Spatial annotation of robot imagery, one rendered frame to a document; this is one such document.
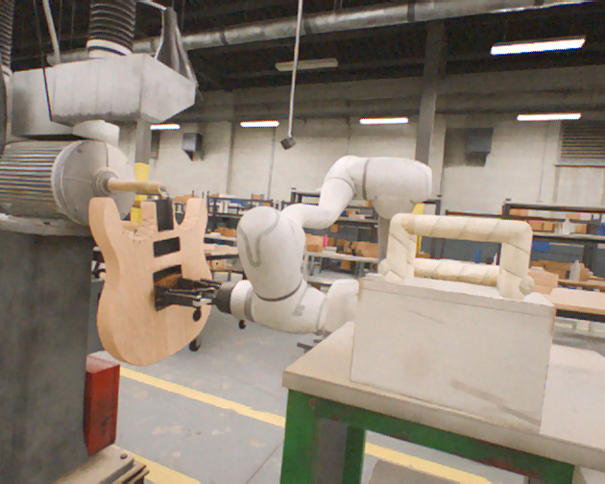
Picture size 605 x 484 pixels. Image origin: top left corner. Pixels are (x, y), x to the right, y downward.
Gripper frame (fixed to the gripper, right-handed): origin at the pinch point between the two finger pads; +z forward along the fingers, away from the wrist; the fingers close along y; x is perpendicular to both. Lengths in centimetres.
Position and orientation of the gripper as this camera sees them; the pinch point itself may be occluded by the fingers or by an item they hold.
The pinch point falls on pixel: (169, 287)
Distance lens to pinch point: 98.1
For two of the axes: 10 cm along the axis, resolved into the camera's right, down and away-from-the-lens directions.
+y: 3.9, -1.8, 9.0
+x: 0.2, -9.8, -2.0
